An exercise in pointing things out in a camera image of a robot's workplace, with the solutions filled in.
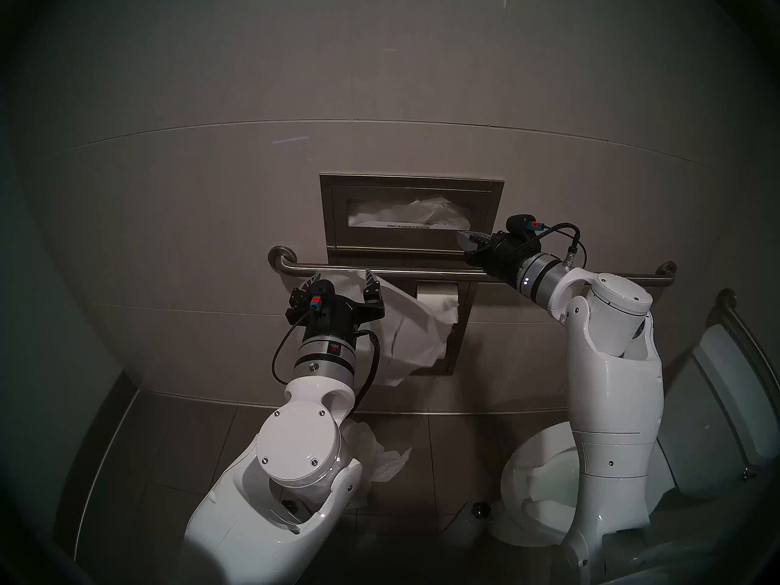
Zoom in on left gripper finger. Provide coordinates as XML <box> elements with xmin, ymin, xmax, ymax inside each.
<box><xmin>290</xmin><ymin>271</ymin><xmax>321</xmax><ymax>308</ymax></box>
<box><xmin>363</xmin><ymin>270</ymin><xmax>386</xmax><ymax>314</ymax></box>

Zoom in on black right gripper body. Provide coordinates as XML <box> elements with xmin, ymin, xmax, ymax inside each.
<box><xmin>481</xmin><ymin>230</ymin><xmax>543</xmax><ymax>282</ymax></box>

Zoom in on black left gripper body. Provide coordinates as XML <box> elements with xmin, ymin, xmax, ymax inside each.
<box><xmin>286</xmin><ymin>296</ymin><xmax>386</xmax><ymax>347</ymax></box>

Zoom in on white paper toilet seat cover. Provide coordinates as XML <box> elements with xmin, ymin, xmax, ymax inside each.
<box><xmin>347</xmin><ymin>270</ymin><xmax>461</xmax><ymax>388</ymax></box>

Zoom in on white toilet paper roll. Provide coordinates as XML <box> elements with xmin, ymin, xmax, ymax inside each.
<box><xmin>417</xmin><ymin>282</ymin><xmax>460</xmax><ymax>322</ymax></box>

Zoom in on white seat cover stack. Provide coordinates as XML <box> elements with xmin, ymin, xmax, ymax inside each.
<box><xmin>347</xmin><ymin>197</ymin><xmax>475</xmax><ymax>231</ymax></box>

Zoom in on long steel grab bar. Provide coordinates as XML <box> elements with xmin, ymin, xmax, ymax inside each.
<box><xmin>268</xmin><ymin>246</ymin><xmax>678</xmax><ymax>289</ymax></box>

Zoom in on stainless steel recessed dispenser unit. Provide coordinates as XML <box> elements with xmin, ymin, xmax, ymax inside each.
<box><xmin>319</xmin><ymin>174</ymin><xmax>506</xmax><ymax>377</ymax></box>

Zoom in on crumpled white paper sheet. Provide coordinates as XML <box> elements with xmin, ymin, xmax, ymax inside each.
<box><xmin>344</xmin><ymin>420</ymin><xmax>412</xmax><ymax>484</ymax></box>

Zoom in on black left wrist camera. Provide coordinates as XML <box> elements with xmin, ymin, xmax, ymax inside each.
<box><xmin>305</xmin><ymin>284</ymin><xmax>335</xmax><ymax>317</ymax></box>

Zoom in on thick black left wrist cable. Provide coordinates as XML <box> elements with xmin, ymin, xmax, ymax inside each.
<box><xmin>355</xmin><ymin>330</ymin><xmax>380</xmax><ymax>409</ymax></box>

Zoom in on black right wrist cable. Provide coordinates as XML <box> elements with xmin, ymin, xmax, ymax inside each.
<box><xmin>539</xmin><ymin>222</ymin><xmax>587</xmax><ymax>271</ymax></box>

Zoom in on thin black left wrist cable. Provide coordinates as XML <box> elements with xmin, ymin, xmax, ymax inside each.
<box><xmin>272</xmin><ymin>317</ymin><xmax>307</xmax><ymax>385</ymax></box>

